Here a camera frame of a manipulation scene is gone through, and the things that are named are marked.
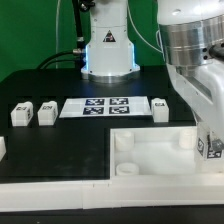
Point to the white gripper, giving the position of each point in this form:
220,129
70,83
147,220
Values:
203,90

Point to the white square tabletop tray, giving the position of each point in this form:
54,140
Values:
164,153

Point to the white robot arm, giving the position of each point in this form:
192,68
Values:
191,36

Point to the white sheet with markers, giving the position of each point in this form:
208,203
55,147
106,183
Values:
105,107

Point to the white front fence bar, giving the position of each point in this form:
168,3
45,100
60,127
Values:
118,192

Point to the white left fence piece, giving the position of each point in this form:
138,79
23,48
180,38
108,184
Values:
2,148

